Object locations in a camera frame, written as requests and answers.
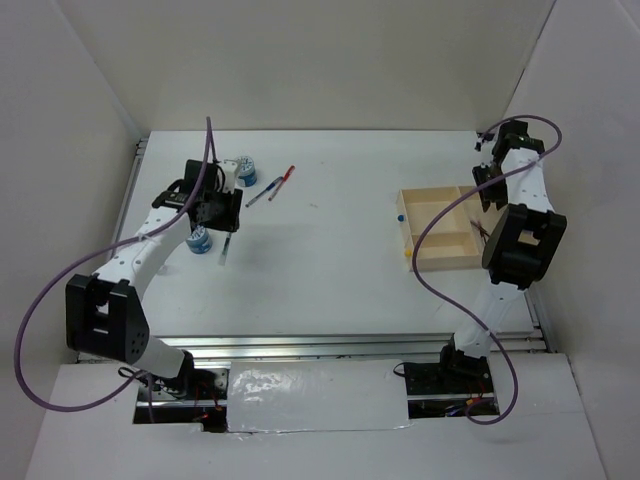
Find purple gel pen clear cap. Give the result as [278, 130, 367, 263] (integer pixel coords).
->
[470, 219, 491, 245]

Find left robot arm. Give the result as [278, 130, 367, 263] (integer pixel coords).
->
[65, 160, 243, 399]

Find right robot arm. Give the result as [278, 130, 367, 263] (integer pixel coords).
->
[436, 120, 567, 392]

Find green gel pen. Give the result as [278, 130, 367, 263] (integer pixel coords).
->
[218, 232, 232, 266]

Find blue ballpoint pen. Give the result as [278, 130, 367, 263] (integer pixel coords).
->
[245, 176, 283, 208]

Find cream compartment tray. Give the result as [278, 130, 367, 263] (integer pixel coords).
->
[396, 186, 500, 271]

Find red ballpoint pen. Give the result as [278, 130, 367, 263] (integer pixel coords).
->
[268, 165, 296, 201]

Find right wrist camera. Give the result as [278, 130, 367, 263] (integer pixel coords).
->
[474, 132, 495, 152]

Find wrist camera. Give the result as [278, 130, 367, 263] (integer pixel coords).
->
[474, 132, 495, 152]
[220, 160, 241, 194]

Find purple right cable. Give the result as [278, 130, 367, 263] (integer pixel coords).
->
[412, 114, 564, 426]

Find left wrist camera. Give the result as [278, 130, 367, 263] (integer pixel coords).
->
[220, 160, 241, 194]

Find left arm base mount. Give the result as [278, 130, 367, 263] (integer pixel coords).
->
[133, 368, 230, 433]

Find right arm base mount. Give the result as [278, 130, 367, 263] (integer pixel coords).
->
[392, 362, 499, 419]

